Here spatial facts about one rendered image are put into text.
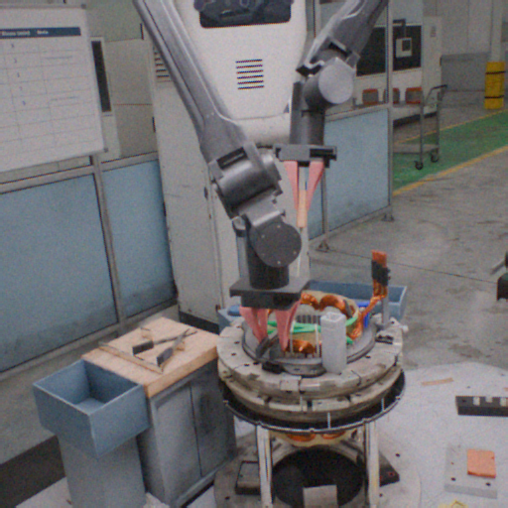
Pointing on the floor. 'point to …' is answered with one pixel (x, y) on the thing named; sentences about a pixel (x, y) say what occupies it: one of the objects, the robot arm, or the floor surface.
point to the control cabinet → (432, 31)
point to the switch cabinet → (200, 209)
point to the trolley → (422, 129)
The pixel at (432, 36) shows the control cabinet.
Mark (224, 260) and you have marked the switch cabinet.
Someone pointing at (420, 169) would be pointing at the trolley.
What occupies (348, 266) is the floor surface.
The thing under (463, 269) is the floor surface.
